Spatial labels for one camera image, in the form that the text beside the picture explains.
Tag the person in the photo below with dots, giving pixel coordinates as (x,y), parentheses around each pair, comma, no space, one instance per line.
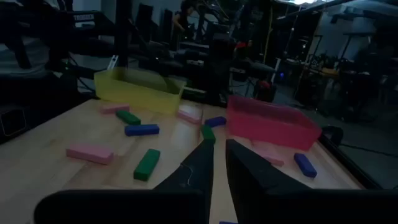
(183,18)

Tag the pink wooden block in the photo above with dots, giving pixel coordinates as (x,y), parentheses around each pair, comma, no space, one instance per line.
(275,160)
(89,153)
(190,115)
(114,108)

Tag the red plastic bin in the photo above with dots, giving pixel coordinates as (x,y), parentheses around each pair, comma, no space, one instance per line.
(270,127)

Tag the yellow plastic bin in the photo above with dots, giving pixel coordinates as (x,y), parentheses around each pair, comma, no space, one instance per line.
(136,93)

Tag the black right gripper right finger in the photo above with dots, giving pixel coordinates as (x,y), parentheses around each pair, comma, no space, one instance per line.
(264,202)

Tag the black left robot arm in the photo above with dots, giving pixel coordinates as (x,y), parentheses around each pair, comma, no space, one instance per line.
(217,59)

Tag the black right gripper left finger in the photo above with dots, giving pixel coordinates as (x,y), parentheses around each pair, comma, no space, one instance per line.
(186,202)

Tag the blue wooden block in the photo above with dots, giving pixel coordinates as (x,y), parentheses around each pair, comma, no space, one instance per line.
(215,121)
(141,130)
(228,222)
(305,165)

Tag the green wooden block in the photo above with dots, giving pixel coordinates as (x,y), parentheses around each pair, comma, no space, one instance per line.
(208,133)
(128,117)
(147,164)

